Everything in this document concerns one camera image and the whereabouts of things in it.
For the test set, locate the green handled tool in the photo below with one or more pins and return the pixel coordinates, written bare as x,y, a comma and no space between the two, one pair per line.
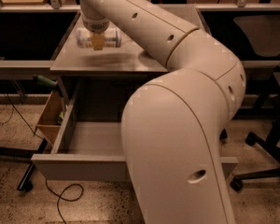
45,82

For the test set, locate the grey desk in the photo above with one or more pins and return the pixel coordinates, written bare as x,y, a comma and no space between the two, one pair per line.
218,21
30,41

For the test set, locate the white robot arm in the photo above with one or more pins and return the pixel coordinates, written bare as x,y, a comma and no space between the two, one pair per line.
191,56

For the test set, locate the blue plastic bottle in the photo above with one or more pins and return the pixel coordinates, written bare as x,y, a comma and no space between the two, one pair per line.
112,38

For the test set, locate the brown cardboard box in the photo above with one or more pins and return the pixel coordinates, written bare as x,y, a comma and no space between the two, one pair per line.
48,122

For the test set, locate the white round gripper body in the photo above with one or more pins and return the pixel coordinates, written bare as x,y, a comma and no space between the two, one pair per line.
95,25

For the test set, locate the grey open top drawer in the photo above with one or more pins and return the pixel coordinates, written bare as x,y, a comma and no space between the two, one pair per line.
90,153

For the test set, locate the black office chair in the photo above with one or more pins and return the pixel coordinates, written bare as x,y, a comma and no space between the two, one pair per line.
263,34

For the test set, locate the grey right desk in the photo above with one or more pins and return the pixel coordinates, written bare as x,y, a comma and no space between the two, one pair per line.
218,21

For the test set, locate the grey left desk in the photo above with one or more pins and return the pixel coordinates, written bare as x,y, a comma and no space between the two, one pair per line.
30,41

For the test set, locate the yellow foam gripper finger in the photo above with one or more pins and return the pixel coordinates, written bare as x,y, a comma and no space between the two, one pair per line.
97,41

